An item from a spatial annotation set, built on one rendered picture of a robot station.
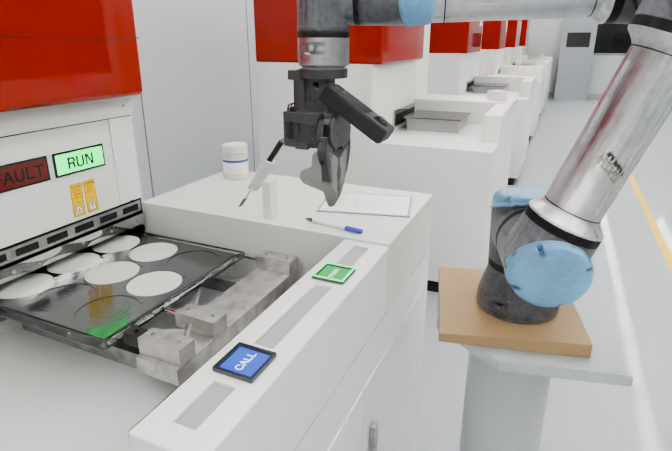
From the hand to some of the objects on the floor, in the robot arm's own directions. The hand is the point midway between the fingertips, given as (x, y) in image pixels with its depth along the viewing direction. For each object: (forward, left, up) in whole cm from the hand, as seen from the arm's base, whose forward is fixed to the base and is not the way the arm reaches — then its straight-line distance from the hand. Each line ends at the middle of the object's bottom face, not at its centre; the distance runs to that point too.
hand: (336, 199), depth 77 cm
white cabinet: (+28, -8, -109) cm, 113 cm away
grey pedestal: (-40, -6, -112) cm, 119 cm away
